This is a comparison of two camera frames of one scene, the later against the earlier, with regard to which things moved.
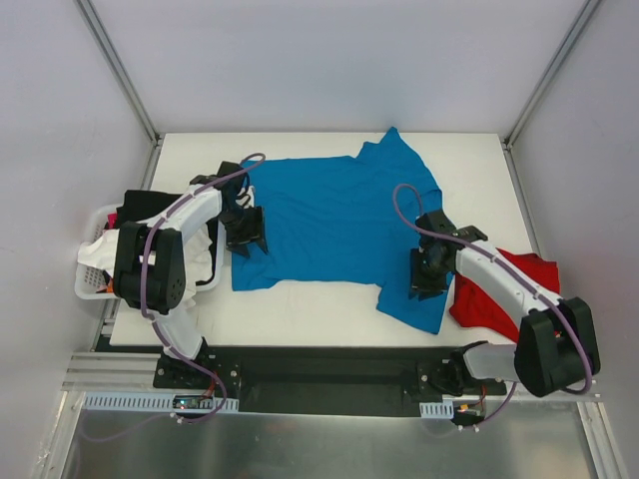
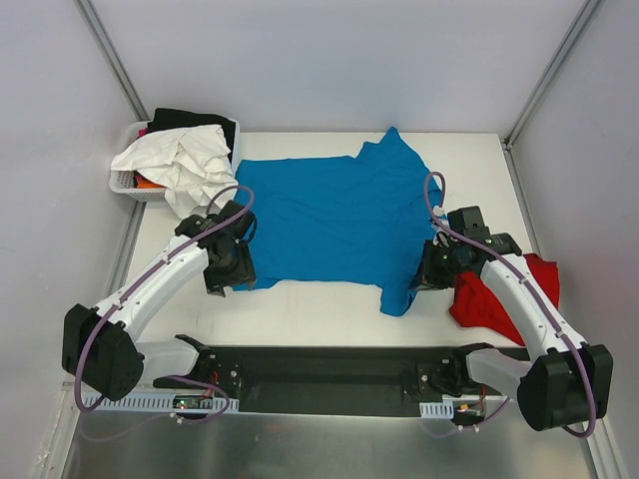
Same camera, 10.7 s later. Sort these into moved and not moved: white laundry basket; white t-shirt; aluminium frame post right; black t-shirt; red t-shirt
Moved: white t-shirt; black t-shirt; white laundry basket
Not moved: red t-shirt; aluminium frame post right
